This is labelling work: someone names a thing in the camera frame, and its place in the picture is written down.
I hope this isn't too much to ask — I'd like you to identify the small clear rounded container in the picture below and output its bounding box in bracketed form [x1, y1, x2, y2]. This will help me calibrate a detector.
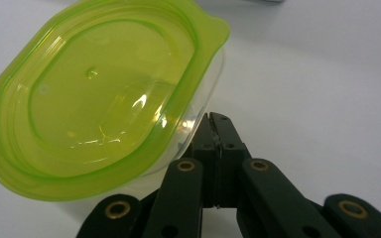
[59, 46, 228, 217]

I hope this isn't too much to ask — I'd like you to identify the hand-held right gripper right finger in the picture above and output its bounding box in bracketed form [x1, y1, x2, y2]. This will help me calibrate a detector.
[209, 112, 251, 209]

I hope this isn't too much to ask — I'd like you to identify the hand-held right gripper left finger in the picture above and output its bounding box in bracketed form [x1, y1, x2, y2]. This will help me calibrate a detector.
[182, 112, 220, 209]

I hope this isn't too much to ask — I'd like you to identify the small rounded green lid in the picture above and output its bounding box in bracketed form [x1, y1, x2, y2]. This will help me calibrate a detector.
[0, 0, 231, 203]

